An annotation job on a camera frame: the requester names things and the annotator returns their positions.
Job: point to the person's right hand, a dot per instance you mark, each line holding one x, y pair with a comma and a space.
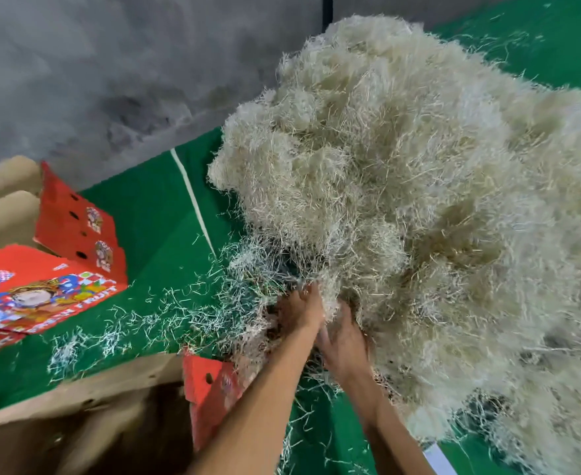
345, 349

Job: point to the person's left hand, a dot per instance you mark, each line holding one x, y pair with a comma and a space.
300, 311

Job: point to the red printed cardboard box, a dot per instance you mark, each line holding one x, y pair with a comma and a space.
211, 391

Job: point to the pile of shredded paper filler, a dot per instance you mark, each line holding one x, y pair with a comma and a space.
439, 193

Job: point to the group of red fruit boxes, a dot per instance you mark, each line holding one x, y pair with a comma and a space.
43, 262

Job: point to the person's left forearm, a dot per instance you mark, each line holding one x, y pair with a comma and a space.
256, 415

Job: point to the person's right forearm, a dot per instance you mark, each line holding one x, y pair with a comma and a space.
395, 435

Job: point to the white printed paper sheet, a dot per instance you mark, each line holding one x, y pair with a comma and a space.
441, 460

